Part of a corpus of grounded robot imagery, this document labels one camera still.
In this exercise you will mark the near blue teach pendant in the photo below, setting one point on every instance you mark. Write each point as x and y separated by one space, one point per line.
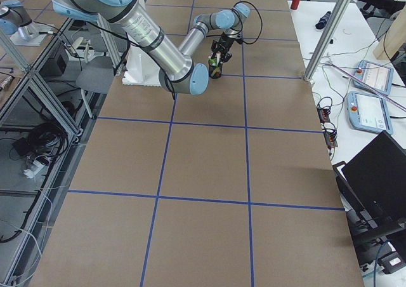
367 112

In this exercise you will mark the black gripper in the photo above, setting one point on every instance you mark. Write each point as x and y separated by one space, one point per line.
224 44

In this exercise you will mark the grey aluminium frame post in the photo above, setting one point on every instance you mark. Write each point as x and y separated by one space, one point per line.
336 16

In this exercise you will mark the blue teach pendant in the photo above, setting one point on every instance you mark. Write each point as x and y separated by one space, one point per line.
379 77
367 112

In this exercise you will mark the folded blue umbrella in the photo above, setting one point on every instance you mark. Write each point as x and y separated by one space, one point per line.
321 24

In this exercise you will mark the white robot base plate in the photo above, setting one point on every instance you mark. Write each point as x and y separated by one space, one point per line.
141 70

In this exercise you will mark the black mesh pen cup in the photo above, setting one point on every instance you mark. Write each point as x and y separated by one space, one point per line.
214 68

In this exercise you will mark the grey office chair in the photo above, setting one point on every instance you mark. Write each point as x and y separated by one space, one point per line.
96 76

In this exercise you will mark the black laptop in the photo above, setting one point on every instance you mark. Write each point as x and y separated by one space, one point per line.
376 175

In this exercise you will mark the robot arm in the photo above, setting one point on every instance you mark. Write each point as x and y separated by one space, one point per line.
230 22
178 72

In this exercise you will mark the far blue teach pendant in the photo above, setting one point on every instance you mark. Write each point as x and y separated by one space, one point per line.
379 77

